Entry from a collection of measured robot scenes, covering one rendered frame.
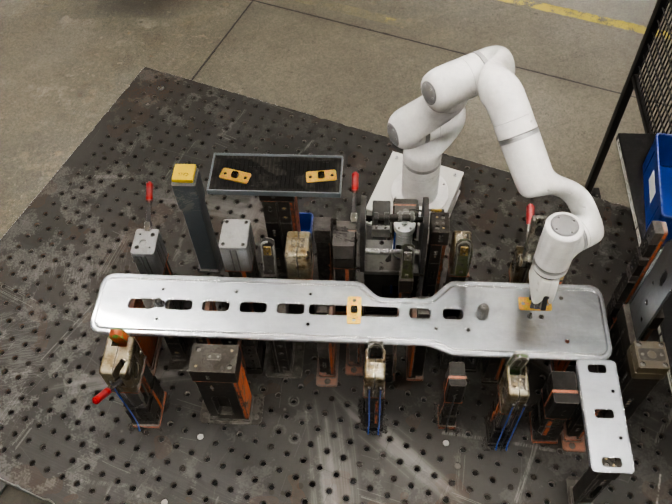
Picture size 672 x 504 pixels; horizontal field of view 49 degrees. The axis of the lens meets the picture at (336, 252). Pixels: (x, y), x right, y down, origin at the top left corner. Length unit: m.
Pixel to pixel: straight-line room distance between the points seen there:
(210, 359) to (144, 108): 1.36
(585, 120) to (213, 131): 1.98
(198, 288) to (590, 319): 1.06
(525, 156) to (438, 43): 2.66
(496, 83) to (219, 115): 1.48
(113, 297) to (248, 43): 2.48
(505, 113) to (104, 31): 3.27
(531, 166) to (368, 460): 0.95
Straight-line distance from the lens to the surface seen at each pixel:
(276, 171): 2.06
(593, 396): 1.95
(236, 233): 2.01
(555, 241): 1.67
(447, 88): 1.76
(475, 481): 2.13
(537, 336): 1.99
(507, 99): 1.65
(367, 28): 4.36
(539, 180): 1.67
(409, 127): 2.09
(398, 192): 2.47
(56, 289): 2.56
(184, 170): 2.11
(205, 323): 2.00
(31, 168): 3.95
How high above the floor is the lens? 2.71
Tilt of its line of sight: 55 degrees down
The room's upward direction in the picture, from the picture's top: 3 degrees counter-clockwise
